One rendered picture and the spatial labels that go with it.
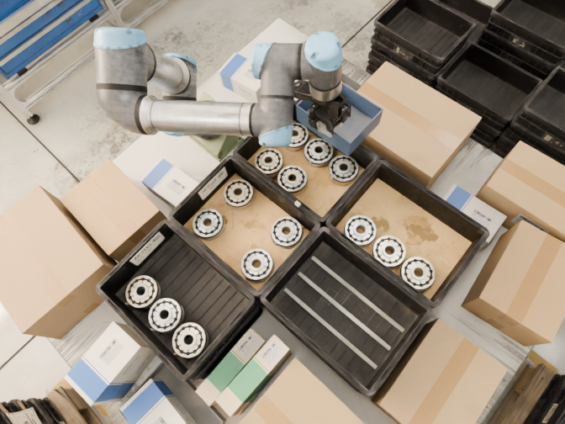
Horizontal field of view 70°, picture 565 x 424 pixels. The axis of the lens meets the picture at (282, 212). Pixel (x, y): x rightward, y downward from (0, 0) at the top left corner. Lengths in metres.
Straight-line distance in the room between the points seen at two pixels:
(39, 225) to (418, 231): 1.25
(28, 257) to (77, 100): 1.72
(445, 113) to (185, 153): 0.99
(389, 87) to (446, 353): 0.91
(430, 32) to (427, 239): 1.29
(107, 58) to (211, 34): 2.10
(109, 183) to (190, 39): 1.77
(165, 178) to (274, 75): 0.79
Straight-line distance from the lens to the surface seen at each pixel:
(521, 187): 1.53
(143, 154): 1.75
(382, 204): 1.39
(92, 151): 2.79
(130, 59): 1.05
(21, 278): 1.52
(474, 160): 1.71
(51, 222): 1.53
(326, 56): 0.86
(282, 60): 0.89
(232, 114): 0.92
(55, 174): 2.83
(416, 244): 1.36
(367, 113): 1.26
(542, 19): 2.62
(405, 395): 1.26
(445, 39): 2.36
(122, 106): 1.03
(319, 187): 1.40
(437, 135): 1.48
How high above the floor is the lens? 2.09
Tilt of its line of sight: 67 degrees down
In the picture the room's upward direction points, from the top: 10 degrees counter-clockwise
